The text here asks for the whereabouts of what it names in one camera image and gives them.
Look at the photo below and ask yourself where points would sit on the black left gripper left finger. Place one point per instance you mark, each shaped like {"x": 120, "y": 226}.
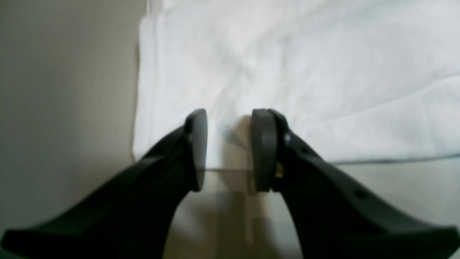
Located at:
{"x": 129, "y": 216}

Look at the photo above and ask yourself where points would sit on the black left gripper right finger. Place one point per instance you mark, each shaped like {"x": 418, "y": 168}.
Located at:
{"x": 335, "y": 216}

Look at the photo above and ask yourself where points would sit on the white printed T-shirt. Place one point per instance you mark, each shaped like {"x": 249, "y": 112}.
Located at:
{"x": 358, "y": 80}

